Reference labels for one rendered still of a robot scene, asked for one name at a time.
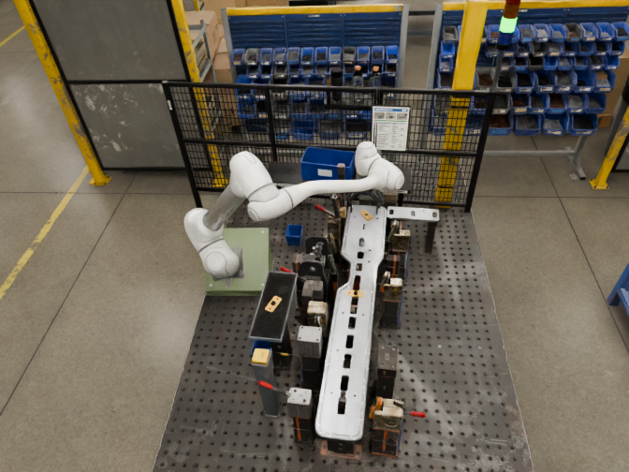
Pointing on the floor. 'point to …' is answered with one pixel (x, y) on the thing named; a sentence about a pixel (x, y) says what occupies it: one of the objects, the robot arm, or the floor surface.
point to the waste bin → (618, 116)
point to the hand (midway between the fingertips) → (364, 210)
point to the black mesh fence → (328, 129)
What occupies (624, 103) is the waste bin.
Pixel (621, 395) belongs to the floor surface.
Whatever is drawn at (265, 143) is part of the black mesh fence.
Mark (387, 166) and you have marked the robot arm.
